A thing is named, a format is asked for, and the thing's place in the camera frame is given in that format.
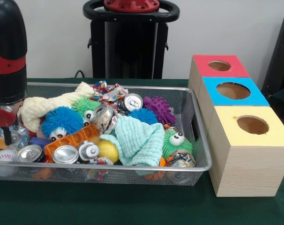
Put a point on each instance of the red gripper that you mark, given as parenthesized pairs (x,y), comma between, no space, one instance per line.
(2,118)

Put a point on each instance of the clear plastic bottle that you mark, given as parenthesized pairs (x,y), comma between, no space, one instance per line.
(20,137)

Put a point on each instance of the purple spiky ball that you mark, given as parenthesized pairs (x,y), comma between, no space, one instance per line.
(160,109)

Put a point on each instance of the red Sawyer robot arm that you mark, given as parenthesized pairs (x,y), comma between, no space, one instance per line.
(8,82)

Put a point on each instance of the wooden box with three holes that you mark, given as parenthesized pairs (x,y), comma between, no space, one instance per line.
(249,168)

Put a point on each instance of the white baseball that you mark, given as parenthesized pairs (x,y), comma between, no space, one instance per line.
(5,156)

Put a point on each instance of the blue spiky toy with eyes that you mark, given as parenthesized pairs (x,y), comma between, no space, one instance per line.
(62,119)

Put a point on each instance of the cream knit cloth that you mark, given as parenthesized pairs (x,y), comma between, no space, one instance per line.
(62,97)

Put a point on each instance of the orange plastic tray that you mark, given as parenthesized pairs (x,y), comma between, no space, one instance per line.
(81,136)

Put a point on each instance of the crushed silver can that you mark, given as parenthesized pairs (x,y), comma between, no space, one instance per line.
(104,119)

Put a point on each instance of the yellow ball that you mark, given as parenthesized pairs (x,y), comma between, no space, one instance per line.
(106,150)

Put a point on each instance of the mint green cloth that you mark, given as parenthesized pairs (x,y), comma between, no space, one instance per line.
(137,140)

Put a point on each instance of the black drink can silver top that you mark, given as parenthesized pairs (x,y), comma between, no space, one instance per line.
(132,102)

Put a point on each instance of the dark green table cloth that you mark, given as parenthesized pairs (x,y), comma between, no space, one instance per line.
(132,206)

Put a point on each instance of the green spiky toy with eyes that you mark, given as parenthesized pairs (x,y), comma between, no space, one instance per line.
(177,150)

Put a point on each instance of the black upright panel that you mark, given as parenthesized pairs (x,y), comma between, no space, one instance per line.
(280,58)

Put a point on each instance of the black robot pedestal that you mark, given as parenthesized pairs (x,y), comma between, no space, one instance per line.
(128,47)

